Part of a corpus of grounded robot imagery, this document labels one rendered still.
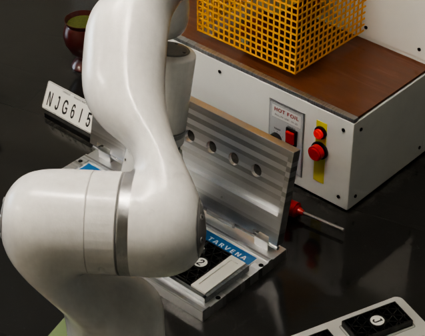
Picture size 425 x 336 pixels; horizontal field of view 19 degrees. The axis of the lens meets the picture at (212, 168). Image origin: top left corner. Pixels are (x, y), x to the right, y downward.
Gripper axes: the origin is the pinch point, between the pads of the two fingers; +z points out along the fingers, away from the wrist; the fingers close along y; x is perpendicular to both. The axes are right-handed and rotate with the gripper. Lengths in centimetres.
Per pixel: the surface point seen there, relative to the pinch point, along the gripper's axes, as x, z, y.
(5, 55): 25, -1, -65
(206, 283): -2.4, 2.3, 16.0
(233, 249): 7.7, 1.1, 12.7
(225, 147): 11.4, -13.4, 5.1
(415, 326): 13.7, 1.0, 45.0
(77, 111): 16.3, -2.5, -34.4
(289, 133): 26.1, -12.8, 7.2
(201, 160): 11.5, -9.0, 0.5
